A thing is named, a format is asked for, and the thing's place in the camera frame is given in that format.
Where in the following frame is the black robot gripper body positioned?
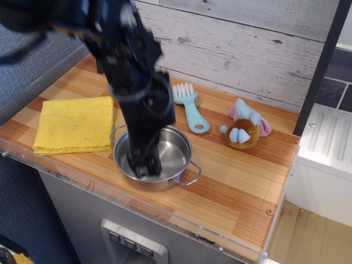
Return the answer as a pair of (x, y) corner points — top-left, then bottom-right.
(107, 70), (175, 160)

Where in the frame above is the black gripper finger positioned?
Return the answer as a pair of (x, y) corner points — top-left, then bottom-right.
(146, 150), (162, 176)
(127, 154), (147, 178)

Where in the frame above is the stainless steel pot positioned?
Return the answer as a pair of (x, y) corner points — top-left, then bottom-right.
(109, 125), (201, 192)

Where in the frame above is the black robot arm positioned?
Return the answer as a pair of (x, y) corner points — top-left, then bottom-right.
(1, 1), (175, 177)

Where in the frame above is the yellow folded towel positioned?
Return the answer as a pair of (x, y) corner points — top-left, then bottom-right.
(33, 96), (114, 156)

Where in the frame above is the light blue dish brush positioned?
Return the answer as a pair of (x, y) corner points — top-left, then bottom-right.
(172, 83), (210, 134)

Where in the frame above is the grey toy fridge cabinet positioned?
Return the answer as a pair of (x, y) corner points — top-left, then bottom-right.
(37, 169), (262, 264)

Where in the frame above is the silver dispenser button panel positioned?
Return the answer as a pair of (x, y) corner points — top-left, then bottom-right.
(101, 218), (169, 263)

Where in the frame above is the clear acrylic table edge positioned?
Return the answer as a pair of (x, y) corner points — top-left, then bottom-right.
(1, 131), (299, 263)

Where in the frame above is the brown and blue plush toy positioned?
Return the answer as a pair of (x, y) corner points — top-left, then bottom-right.
(219, 98), (272, 150)

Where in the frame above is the yellow object bottom left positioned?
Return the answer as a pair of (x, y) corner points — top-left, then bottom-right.
(13, 254), (34, 264)

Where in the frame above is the white ribbed drainboard unit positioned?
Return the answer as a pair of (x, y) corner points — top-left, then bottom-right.
(285, 104), (351, 226)

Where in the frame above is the black vertical post left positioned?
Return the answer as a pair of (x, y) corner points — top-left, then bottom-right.
(96, 58), (105, 74)

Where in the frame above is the black vertical post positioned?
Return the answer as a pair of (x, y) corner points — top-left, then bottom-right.
(96, 58), (105, 74)
(293, 0), (351, 136)

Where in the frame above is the black vertical post right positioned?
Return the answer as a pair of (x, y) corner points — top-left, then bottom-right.
(293, 0), (351, 136)

